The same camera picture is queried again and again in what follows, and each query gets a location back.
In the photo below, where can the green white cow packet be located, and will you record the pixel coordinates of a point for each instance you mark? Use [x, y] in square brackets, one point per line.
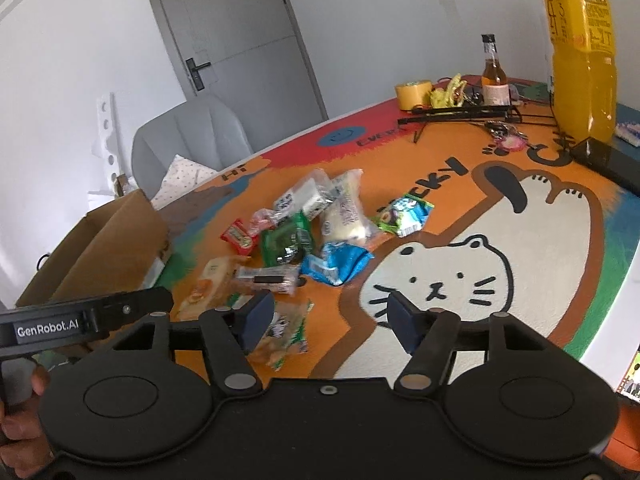
[286, 335]

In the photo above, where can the black folding metal rack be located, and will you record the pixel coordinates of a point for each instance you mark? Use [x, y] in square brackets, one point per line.
[450, 116]

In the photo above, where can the grey chair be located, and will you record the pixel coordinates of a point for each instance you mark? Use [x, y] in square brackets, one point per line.
[195, 130]

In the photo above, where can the dotted beige pillow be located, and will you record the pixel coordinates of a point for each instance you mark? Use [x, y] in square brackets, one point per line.
[182, 177]

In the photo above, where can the red snack packet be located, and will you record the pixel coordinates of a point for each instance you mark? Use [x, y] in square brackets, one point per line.
[240, 239]

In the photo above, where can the yellow green packet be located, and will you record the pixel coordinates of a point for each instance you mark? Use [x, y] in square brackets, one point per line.
[446, 92]

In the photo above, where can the blue green snack packet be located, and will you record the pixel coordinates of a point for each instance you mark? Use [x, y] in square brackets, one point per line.
[406, 215]

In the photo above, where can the cardboard box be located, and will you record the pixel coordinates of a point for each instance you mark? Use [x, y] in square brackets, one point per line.
[100, 250]

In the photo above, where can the yellow tape roll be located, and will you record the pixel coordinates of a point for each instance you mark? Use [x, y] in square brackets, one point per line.
[412, 95]

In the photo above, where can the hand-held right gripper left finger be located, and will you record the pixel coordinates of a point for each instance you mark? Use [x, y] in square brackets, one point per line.
[257, 321]

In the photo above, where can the large yellow juice bottle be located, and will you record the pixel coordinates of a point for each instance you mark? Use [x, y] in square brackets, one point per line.
[582, 85]

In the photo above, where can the white perforated board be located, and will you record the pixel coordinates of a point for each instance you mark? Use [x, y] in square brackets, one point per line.
[105, 135]

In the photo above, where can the amber glass bottle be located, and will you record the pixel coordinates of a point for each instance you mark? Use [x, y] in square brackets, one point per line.
[494, 85]

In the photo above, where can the white black printed snack packet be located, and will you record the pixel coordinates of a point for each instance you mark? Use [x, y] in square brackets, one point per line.
[300, 197]

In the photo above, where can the grey door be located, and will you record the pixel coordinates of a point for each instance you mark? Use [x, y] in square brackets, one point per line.
[235, 25]

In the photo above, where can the clear white bread packet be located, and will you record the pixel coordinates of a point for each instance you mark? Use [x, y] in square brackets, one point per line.
[345, 212]

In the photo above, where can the person's left hand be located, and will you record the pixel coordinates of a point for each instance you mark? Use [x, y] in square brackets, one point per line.
[20, 427]

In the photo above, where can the black rectangular box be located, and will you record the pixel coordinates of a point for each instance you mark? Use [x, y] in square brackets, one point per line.
[610, 160]

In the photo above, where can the pink clear snack packet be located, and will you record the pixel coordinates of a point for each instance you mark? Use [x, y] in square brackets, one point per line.
[262, 221]

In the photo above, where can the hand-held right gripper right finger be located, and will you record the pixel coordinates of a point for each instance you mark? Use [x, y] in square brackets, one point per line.
[400, 321]

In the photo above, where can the dark bar clear packet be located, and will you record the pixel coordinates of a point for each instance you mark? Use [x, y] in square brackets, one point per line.
[265, 277]

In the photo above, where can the beige bread packet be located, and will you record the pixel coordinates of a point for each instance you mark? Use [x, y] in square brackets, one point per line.
[207, 285]

